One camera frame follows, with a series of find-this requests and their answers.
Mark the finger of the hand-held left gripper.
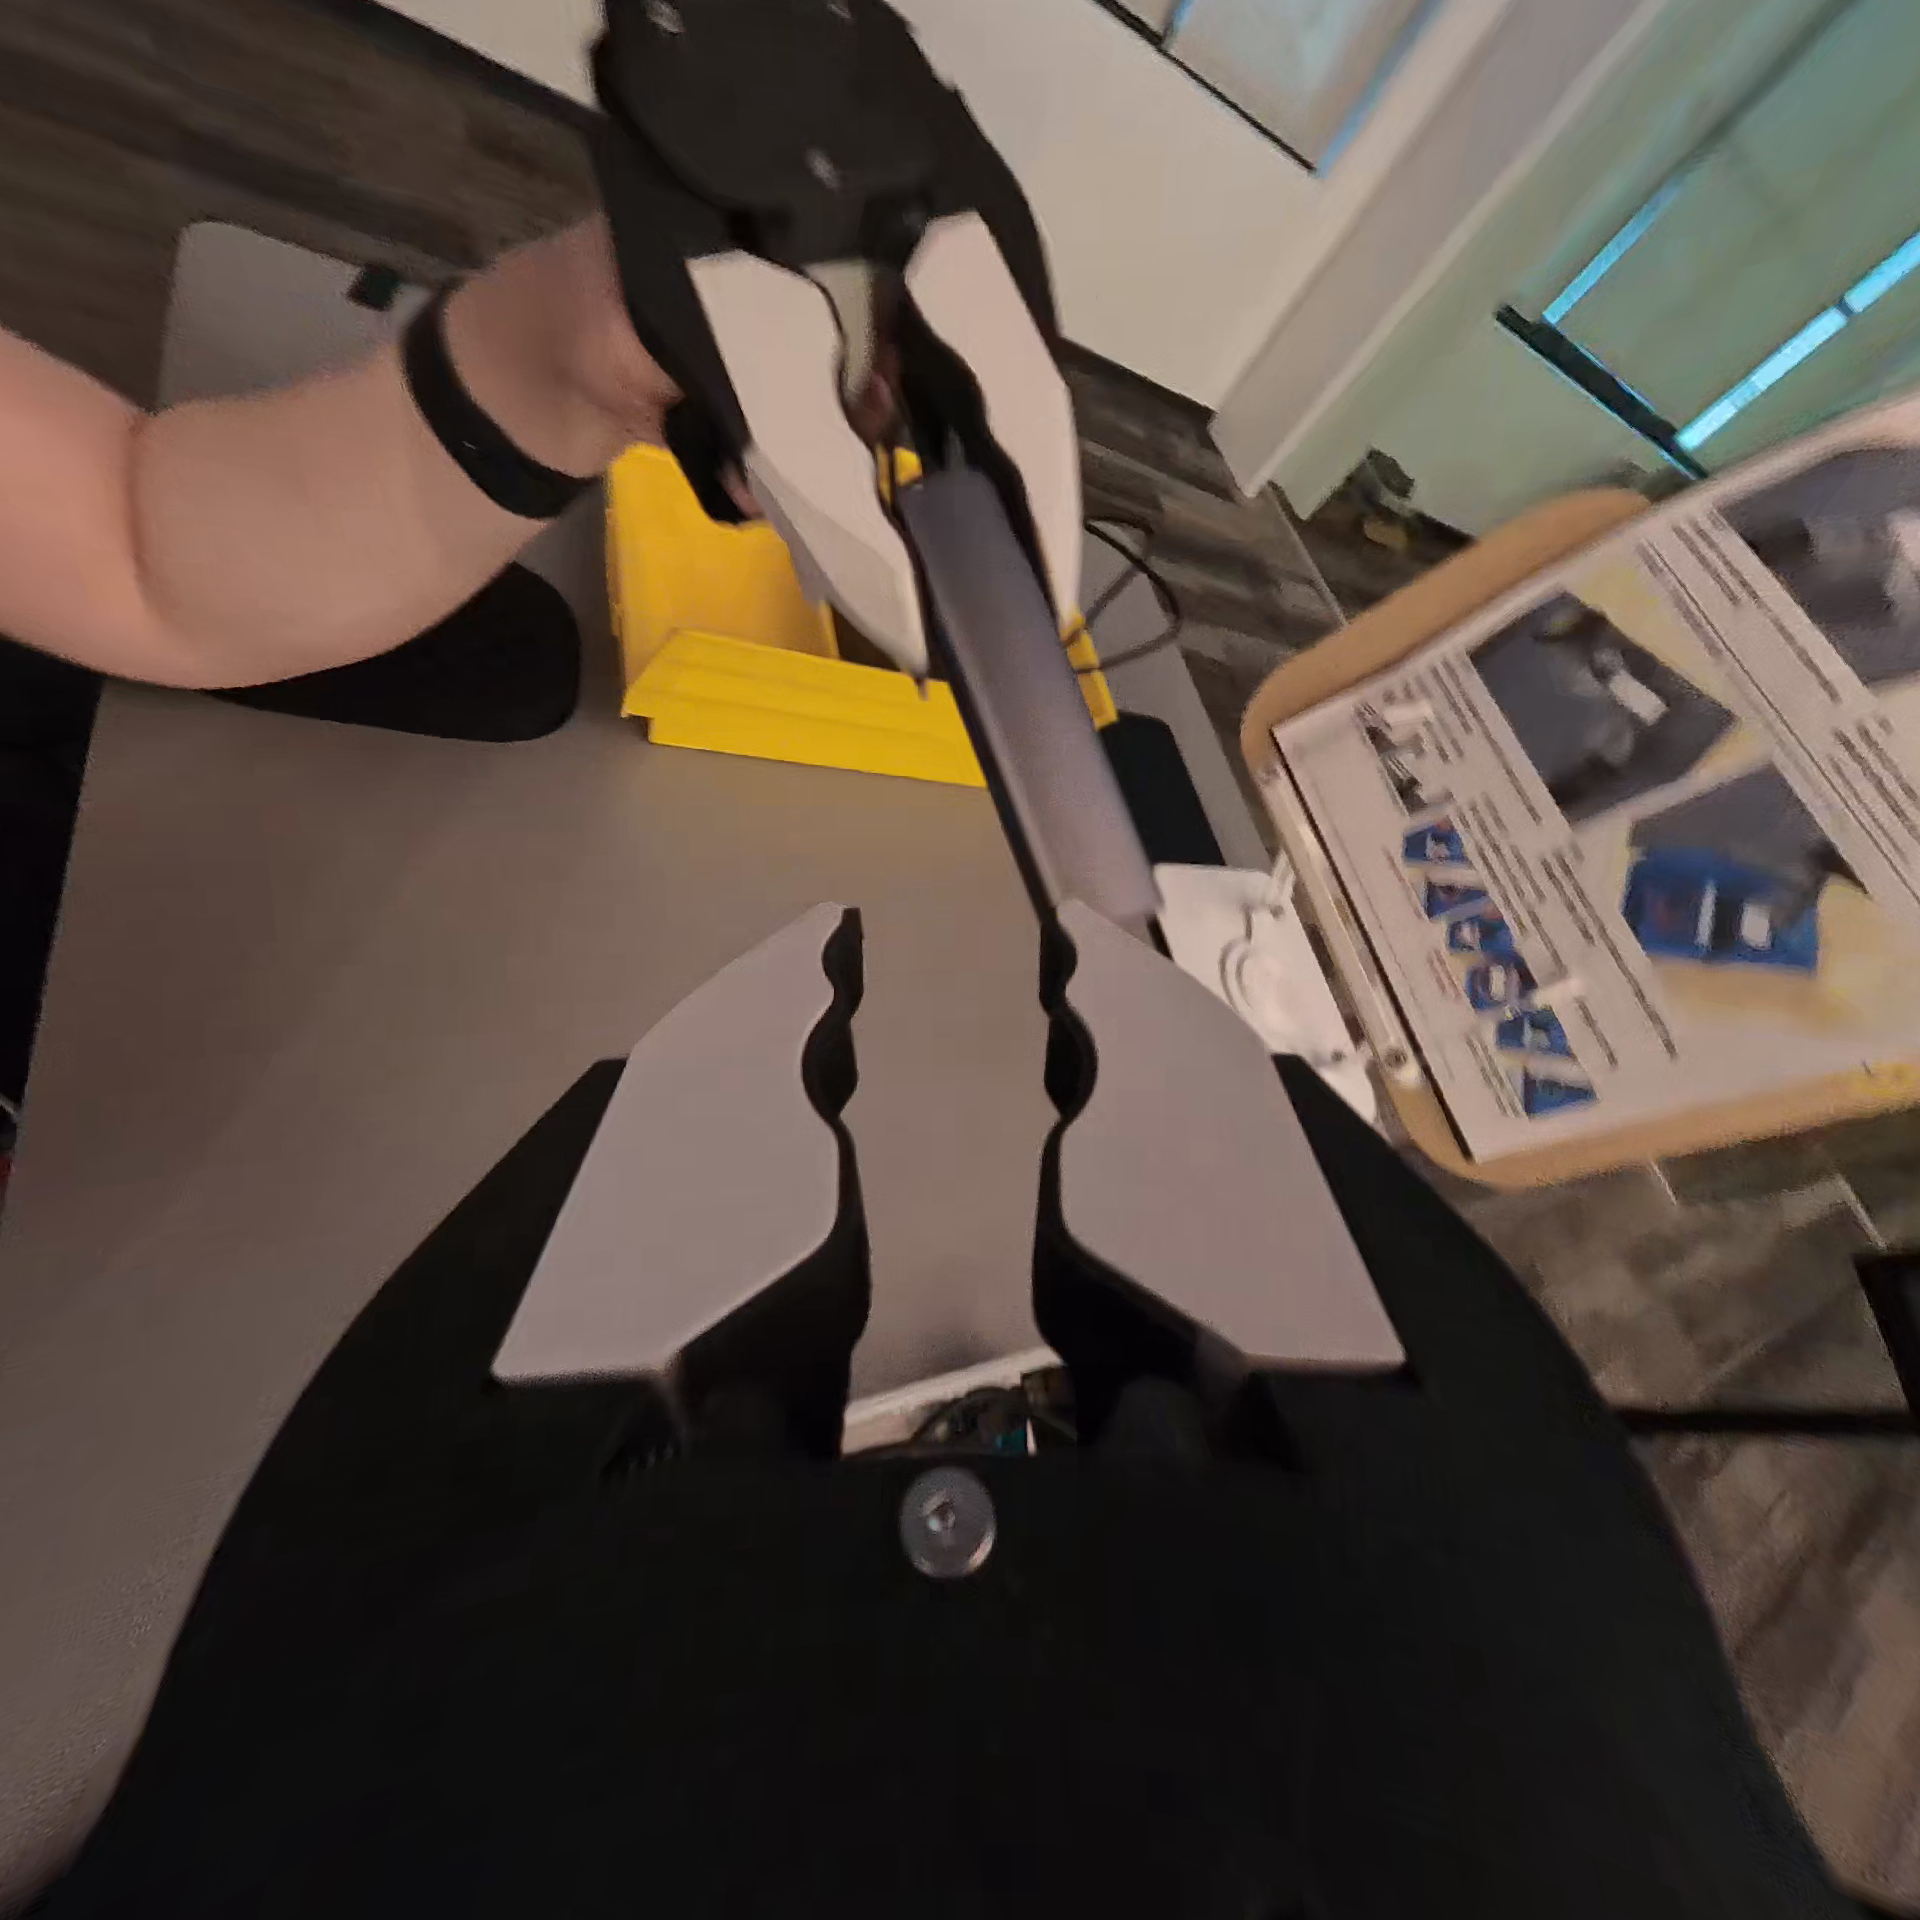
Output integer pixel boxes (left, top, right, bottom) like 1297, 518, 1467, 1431
681, 246, 934, 693
896, 208, 1088, 623

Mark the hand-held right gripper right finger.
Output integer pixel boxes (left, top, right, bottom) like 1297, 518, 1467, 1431
1033, 898, 1415, 1417

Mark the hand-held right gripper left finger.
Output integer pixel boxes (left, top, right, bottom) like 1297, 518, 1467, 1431
486, 899, 875, 1417

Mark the yellow plastic bin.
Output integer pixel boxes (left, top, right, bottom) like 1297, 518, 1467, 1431
603, 440, 1119, 791

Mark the grey metal USB hub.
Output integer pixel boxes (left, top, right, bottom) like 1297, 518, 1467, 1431
899, 457, 1166, 936

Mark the person's left forearm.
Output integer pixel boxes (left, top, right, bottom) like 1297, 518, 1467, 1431
0, 315, 527, 695

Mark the person's left hand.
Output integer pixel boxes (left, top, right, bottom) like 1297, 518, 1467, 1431
438, 210, 696, 489

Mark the black wristband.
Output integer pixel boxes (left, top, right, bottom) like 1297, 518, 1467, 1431
398, 286, 600, 527

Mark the black quilted cushion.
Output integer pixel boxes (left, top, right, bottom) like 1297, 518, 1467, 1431
205, 562, 589, 749

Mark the instruction poster board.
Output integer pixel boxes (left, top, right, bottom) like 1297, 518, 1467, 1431
1236, 384, 1920, 1195

